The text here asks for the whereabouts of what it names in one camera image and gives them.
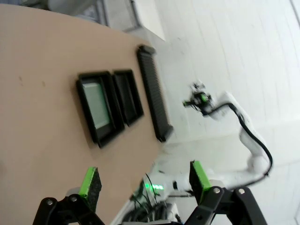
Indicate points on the green status light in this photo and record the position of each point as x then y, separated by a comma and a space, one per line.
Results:
153, 186

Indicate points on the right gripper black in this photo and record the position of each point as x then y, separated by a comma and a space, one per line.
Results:
201, 107

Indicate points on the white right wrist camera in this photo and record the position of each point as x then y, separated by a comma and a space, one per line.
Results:
198, 86

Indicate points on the green perforated circuit board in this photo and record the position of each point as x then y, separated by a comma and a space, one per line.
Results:
96, 105

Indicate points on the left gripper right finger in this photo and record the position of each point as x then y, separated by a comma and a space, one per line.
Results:
199, 178

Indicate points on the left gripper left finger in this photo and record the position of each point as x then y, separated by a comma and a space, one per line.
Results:
90, 187

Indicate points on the black slotted board rack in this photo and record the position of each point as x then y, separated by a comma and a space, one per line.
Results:
154, 93

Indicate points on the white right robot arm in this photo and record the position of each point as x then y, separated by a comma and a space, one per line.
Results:
248, 140

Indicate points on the black plastic ESD tray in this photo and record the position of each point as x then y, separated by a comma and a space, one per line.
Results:
126, 98
110, 98

